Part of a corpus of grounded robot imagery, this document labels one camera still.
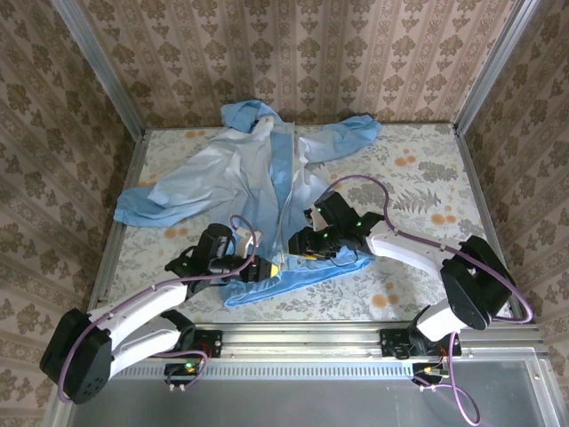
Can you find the light blue zip jacket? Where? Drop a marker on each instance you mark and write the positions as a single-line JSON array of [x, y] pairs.
[[213, 178]]

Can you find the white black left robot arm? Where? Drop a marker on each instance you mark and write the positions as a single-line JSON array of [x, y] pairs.
[[155, 298]]

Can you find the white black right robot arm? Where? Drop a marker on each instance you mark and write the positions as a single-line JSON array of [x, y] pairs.
[[400, 251]]

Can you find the grey metal cover sheet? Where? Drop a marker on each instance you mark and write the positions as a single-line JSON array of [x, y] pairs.
[[289, 405]]

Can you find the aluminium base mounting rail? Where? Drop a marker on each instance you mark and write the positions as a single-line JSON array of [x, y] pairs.
[[302, 340]]

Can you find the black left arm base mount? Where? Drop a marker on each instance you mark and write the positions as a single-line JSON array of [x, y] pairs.
[[209, 343]]

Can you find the aluminium table side rail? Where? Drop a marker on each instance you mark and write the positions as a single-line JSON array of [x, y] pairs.
[[120, 209], [489, 187]]

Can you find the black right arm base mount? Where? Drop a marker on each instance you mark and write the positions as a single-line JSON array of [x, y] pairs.
[[398, 343]]

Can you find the aluminium frame post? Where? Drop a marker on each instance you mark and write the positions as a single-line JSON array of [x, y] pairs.
[[102, 71], [493, 66]]

